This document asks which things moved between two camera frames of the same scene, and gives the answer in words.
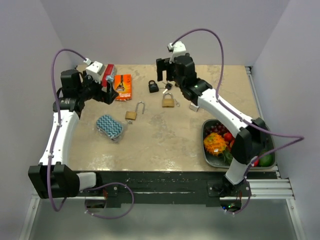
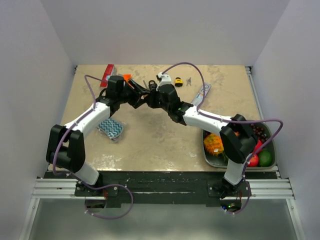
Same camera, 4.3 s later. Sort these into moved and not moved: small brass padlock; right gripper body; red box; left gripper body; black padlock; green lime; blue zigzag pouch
Moved: right gripper body; small brass padlock; left gripper body
Not moved: red box; black padlock; green lime; blue zigzag pouch
